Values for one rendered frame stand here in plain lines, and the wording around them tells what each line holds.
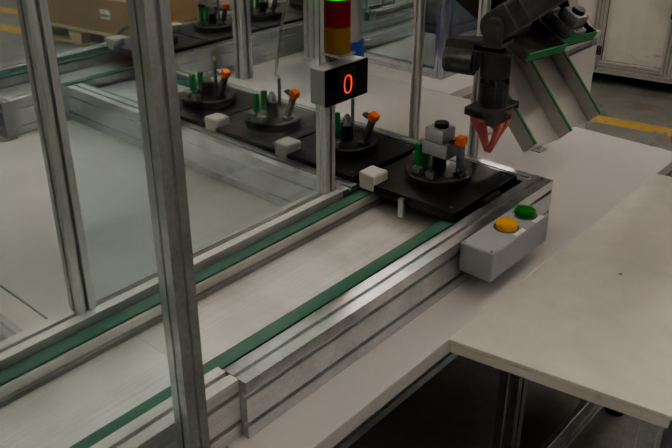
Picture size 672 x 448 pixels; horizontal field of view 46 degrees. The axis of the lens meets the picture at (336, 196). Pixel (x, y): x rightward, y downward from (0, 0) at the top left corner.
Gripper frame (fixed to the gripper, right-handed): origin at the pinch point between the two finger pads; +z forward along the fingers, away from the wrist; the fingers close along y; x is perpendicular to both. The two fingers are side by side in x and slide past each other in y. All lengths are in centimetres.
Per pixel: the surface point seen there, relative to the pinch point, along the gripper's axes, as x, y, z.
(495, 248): 13.1, 17.2, 10.5
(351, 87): -20.4, 18.1, -12.6
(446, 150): -8.0, 2.6, 2.0
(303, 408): 8, 63, 20
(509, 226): 11.7, 10.1, 9.4
